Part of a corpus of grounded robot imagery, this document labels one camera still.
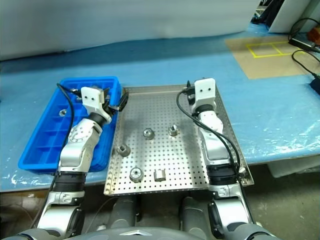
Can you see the black power adapter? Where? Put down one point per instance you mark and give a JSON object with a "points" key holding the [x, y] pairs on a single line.
{"points": [[302, 44], [316, 85]]}

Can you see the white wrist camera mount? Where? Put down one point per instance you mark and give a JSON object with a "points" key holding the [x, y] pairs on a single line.
{"points": [[91, 100], [205, 90]]}

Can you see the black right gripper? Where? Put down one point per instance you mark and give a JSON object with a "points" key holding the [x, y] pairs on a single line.
{"points": [[190, 96]]}

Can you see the white panel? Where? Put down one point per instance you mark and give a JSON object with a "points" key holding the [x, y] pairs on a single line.
{"points": [[287, 15]]}

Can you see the brown orange block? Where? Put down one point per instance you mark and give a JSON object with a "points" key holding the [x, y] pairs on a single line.
{"points": [[314, 35]]}

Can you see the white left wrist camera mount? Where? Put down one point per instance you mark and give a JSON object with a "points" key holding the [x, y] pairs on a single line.
{"points": [[91, 100]]}

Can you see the grey robot torso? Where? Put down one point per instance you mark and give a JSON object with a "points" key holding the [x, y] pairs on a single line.
{"points": [[135, 235]]}

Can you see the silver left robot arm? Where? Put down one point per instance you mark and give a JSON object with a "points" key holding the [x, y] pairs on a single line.
{"points": [[75, 140]]}

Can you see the dark grey rounded shape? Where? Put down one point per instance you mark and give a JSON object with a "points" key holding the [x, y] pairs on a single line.
{"points": [[193, 212], [123, 212]]}

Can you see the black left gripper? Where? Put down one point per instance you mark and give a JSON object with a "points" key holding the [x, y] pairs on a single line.
{"points": [[111, 105]]}

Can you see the blue plastic table cover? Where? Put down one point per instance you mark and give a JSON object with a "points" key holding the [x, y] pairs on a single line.
{"points": [[175, 70]]}

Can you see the blue plastic compartment tray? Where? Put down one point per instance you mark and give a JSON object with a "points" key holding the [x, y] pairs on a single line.
{"points": [[45, 140]]}

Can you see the brown cardboard mat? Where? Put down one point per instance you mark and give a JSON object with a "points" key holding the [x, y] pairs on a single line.
{"points": [[265, 65]]}

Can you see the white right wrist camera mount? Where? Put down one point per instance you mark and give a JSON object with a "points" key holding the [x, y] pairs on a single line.
{"points": [[205, 90]]}

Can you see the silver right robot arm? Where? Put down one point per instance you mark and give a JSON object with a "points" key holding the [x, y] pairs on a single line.
{"points": [[215, 147]]}

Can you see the metal nut part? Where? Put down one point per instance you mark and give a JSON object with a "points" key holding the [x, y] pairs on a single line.
{"points": [[148, 133]]}

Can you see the perforated metal tray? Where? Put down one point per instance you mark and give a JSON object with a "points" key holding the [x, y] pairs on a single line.
{"points": [[162, 155]]}

